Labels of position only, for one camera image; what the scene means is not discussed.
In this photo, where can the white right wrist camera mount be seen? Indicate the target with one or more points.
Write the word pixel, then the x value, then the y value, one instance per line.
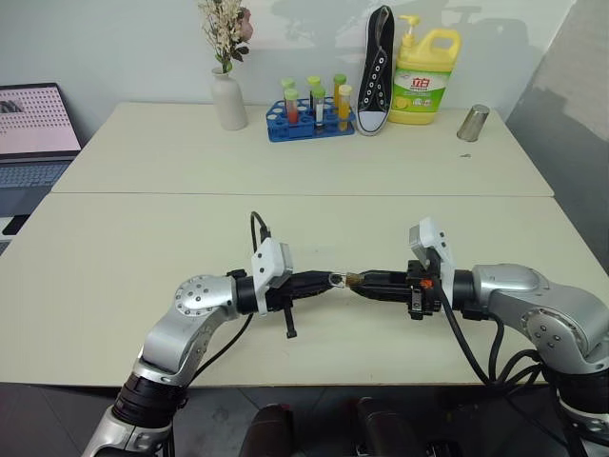
pixel 435 243

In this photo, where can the yellow detergent pump bottle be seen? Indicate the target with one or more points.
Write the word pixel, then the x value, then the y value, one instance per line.
pixel 421 85

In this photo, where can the green-capped tube orange liquid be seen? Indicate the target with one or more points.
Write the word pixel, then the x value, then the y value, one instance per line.
pixel 339 88

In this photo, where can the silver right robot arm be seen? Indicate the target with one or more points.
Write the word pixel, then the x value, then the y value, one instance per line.
pixel 537 304

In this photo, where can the green-capped tube white label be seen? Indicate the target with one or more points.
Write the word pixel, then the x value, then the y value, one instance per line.
pixel 319 107

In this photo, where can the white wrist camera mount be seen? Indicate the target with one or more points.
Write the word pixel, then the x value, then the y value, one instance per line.
pixel 435 243
pixel 266 259

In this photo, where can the grey laptop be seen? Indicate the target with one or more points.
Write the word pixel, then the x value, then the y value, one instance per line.
pixel 33 128

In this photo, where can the white ceramic vase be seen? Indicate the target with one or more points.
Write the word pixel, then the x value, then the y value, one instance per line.
pixel 229 102

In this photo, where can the green-capped test tube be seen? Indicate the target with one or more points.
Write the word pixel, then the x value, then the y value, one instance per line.
pixel 288 83
pixel 314 81

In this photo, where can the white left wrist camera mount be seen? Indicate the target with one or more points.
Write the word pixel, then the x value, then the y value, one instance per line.
pixel 266 259

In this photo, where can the black flat device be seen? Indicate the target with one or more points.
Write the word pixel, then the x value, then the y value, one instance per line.
pixel 15 224

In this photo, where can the blue test tube rack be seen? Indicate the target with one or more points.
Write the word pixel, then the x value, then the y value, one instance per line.
pixel 304 129

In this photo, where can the dried flower bouquet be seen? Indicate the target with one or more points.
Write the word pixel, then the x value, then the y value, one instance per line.
pixel 223 28

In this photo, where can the black canvas sneaker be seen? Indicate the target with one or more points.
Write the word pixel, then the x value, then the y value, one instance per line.
pixel 376 85

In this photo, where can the green-capped tube red liquid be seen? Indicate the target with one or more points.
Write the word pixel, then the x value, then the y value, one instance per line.
pixel 291 107

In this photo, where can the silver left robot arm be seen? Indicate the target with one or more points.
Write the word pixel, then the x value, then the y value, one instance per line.
pixel 190 309

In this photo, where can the yellow-capped tube orange liquid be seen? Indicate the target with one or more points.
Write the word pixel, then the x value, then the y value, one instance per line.
pixel 344 107

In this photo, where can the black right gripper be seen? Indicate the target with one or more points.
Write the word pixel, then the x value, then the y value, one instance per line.
pixel 418 290

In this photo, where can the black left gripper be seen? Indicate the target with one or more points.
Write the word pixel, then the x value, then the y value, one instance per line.
pixel 280 297

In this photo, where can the dark rounded shape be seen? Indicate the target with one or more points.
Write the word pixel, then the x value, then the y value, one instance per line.
pixel 385 428
pixel 266 433

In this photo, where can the steel cup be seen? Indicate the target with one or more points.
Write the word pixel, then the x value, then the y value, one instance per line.
pixel 473 124

